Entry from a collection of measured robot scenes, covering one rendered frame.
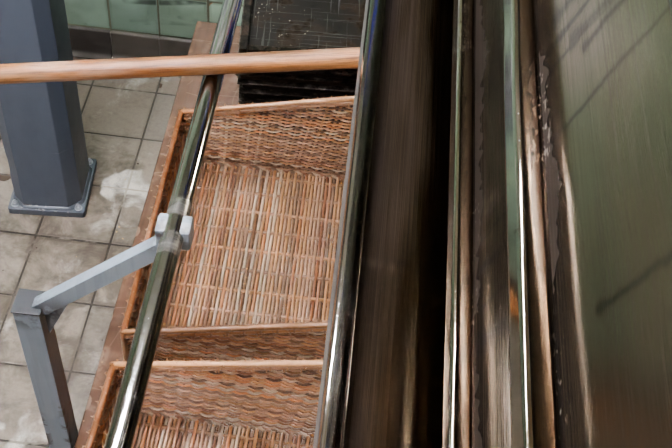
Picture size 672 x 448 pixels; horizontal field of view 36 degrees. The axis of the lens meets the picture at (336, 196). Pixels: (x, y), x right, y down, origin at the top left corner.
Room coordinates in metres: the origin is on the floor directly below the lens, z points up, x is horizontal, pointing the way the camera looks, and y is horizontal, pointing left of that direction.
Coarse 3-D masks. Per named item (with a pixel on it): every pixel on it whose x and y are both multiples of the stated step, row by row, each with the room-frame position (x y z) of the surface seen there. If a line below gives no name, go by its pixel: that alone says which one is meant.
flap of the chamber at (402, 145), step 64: (448, 0) 1.07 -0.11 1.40; (384, 64) 0.92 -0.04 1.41; (448, 64) 0.94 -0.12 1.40; (384, 128) 0.81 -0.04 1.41; (448, 128) 0.84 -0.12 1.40; (384, 192) 0.72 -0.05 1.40; (384, 256) 0.64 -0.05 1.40; (384, 320) 0.56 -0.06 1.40; (320, 384) 0.49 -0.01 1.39; (384, 384) 0.49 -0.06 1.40
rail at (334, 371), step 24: (384, 0) 1.01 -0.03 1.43; (360, 96) 0.84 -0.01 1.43; (360, 120) 0.80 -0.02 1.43; (360, 144) 0.76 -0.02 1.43; (360, 168) 0.73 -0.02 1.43; (360, 192) 0.69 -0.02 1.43; (360, 216) 0.66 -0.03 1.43; (360, 240) 0.63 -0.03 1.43; (360, 264) 0.60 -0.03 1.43; (336, 288) 0.58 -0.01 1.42; (336, 312) 0.54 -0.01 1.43; (336, 336) 0.52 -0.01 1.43; (336, 360) 0.49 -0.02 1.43; (336, 384) 0.47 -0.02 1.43; (336, 408) 0.45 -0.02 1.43; (336, 432) 0.42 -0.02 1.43
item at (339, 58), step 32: (0, 64) 1.12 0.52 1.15; (32, 64) 1.11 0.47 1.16; (64, 64) 1.11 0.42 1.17; (96, 64) 1.11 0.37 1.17; (128, 64) 1.11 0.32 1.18; (160, 64) 1.11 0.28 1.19; (192, 64) 1.11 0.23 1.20; (224, 64) 1.11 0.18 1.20; (256, 64) 1.11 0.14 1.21; (288, 64) 1.12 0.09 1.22; (320, 64) 1.12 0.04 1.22; (352, 64) 1.12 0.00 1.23
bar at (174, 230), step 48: (240, 0) 1.31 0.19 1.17; (192, 144) 0.97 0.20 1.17; (192, 192) 0.89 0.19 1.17; (192, 240) 0.84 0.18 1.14; (96, 288) 0.83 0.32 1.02; (48, 336) 0.83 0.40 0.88; (144, 336) 0.66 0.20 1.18; (48, 384) 0.82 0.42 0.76; (144, 384) 0.60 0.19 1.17; (48, 432) 0.82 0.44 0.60
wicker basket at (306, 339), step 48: (336, 96) 1.50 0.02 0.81; (240, 144) 1.48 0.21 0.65; (336, 144) 1.49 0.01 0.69; (240, 192) 1.41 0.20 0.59; (288, 192) 1.42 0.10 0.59; (336, 192) 1.44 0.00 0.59; (144, 240) 1.15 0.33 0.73; (240, 240) 1.28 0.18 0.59; (336, 240) 1.31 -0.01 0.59; (144, 288) 1.10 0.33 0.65; (192, 288) 1.15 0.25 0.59; (240, 288) 1.16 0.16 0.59; (288, 288) 1.18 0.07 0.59; (192, 336) 0.95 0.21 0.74; (240, 336) 0.94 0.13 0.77; (288, 336) 0.95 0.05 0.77
